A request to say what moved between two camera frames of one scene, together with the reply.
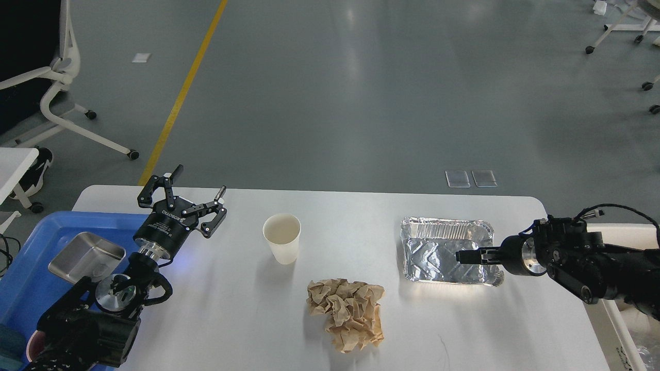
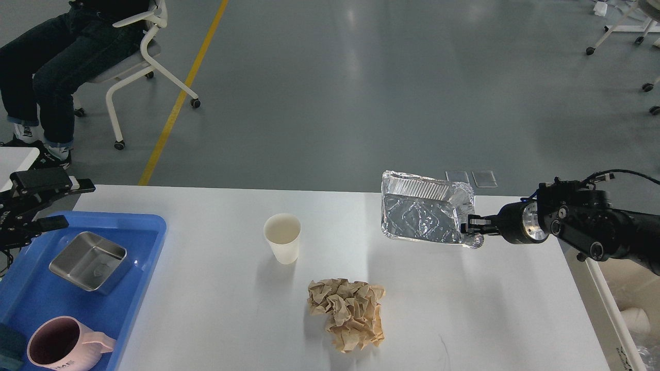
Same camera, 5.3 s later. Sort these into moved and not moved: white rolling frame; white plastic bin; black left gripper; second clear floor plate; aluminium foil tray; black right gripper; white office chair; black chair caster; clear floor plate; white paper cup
Moved: black left gripper; white office chair; black right gripper; aluminium foil tray
Not moved: white paper cup; black chair caster; second clear floor plate; clear floor plate; white plastic bin; white rolling frame
